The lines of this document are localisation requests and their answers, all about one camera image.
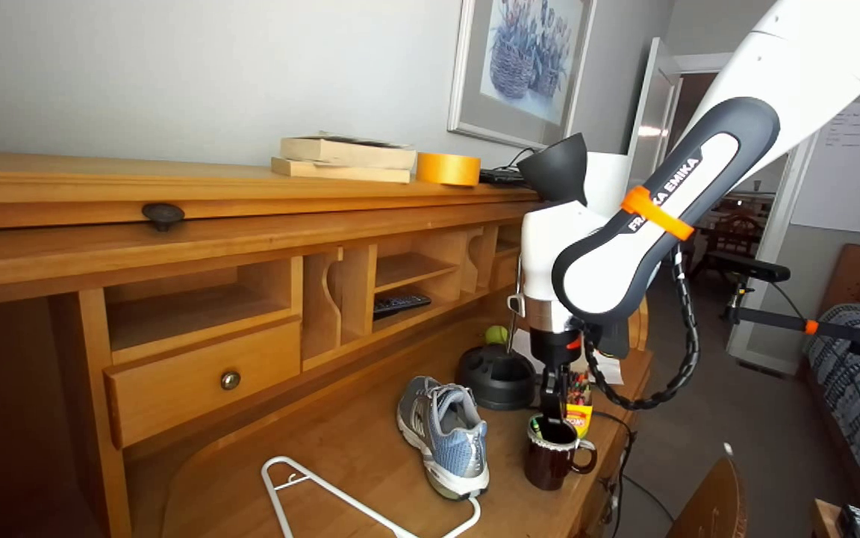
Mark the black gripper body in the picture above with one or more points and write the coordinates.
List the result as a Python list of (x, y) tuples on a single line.
[(555, 362)]

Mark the dark brown mug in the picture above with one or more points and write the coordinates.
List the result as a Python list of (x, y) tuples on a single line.
[(549, 468)]

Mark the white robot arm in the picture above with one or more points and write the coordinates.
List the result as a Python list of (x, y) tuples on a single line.
[(807, 60)]

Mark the yellow green crayon box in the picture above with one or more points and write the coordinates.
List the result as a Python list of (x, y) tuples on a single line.
[(580, 418)]

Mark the white paper sheet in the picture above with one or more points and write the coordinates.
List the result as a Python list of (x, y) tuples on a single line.
[(610, 371)]

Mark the black desk lamp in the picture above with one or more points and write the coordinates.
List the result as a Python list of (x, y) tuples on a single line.
[(494, 377)]

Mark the yellow tennis ball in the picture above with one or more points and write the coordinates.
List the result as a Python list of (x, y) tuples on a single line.
[(497, 335)]

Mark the grey blue sneaker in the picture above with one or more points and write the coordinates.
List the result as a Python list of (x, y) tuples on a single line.
[(449, 437)]

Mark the black remote control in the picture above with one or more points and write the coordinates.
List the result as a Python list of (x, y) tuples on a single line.
[(401, 304)]

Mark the white cylinder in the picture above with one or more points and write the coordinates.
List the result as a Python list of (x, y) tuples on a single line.
[(610, 176)]

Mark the yellow tape roll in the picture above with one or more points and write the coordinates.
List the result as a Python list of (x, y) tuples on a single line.
[(449, 168)]

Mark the white clothes hanger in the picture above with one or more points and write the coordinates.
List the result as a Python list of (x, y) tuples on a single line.
[(295, 479)]

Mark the white door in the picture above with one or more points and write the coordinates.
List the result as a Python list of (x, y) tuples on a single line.
[(649, 108)]

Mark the light wooden block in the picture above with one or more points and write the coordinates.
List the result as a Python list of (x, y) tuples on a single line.
[(351, 155), (330, 171)]

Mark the framed blue flower picture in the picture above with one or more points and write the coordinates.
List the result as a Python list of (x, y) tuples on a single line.
[(522, 60)]

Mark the small side table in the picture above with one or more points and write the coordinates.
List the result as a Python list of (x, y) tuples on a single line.
[(852, 522)]

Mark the round metal drawer knob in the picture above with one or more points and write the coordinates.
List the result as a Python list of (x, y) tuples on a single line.
[(230, 382)]

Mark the wooden desk drawer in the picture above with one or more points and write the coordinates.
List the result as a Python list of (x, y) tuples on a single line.
[(170, 385)]

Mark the black roll-top knob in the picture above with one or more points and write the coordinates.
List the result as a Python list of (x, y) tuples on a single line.
[(161, 217)]

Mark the wooden roll-top desk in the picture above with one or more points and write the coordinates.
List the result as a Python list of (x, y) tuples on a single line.
[(52, 259)]

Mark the black camera stand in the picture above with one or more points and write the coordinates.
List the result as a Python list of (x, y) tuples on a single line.
[(778, 319)]

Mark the white wall board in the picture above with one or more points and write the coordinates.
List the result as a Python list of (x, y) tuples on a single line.
[(858, 182)]

